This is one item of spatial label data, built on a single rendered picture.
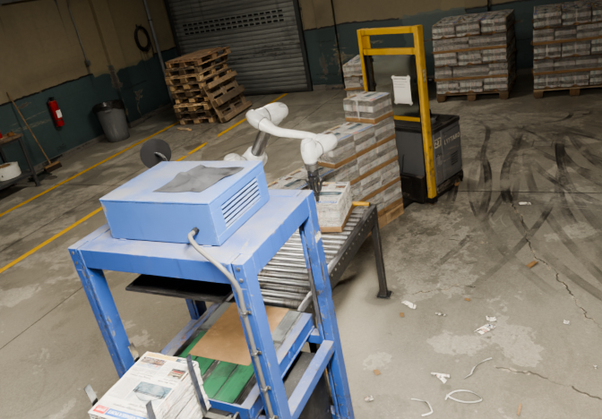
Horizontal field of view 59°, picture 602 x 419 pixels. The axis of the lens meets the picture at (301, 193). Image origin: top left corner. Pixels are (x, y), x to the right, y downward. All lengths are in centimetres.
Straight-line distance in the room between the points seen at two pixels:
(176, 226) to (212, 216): 21
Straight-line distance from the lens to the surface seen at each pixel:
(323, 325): 287
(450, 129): 586
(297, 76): 1206
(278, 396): 242
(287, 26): 1194
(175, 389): 236
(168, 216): 228
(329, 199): 369
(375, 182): 522
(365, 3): 1126
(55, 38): 1134
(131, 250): 240
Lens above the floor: 252
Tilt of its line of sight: 23 degrees down
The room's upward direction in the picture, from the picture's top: 11 degrees counter-clockwise
